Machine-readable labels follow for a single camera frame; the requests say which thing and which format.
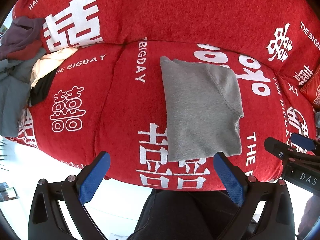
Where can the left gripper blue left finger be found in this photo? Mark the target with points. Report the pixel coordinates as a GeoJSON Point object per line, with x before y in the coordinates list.
{"type": "Point", "coordinates": [46, 220]}

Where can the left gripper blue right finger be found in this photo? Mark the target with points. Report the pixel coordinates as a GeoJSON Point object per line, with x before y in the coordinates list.
{"type": "Point", "coordinates": [265, 208]}

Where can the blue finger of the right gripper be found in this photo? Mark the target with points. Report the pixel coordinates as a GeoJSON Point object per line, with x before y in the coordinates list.
{"type": "Point", "coordinates": [282, 150]}
{"type": "Point", "coordinates": [306, 143]}

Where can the grey knit sweater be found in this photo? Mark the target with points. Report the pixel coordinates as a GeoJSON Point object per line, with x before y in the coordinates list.
{"type": "Point", "coordinates": [204, 107]}

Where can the person's right hand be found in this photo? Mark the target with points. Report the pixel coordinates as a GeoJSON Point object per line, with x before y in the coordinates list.
{"type": "Point", "coordinates": [311, 214]}

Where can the orange patterned pillow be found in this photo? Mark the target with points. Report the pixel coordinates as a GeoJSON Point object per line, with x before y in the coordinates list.
{"type": "Point", "coordinates": [311, 90]}

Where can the red bed cover white print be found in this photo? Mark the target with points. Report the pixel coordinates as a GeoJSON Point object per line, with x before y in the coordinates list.
{"type": "Point", "coordinates": [111, 98]}

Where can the red back cushion white characters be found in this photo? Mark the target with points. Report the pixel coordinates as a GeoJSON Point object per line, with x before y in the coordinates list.
{"type": "Point", "coordinates": [283, 34]}

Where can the black cloth in pile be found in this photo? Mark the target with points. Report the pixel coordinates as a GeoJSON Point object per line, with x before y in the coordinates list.
{"type": "Point", "coordinates": [41, 90]}

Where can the grey-blue garment in pile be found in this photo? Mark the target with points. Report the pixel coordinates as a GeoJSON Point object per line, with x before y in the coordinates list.
{"type": "Point", "coordinates": [15, 91]}

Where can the purple garment in pile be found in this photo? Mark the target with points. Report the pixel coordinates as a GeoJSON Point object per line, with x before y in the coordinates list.
{"type": "Point", "coordinates": [22, 40]}

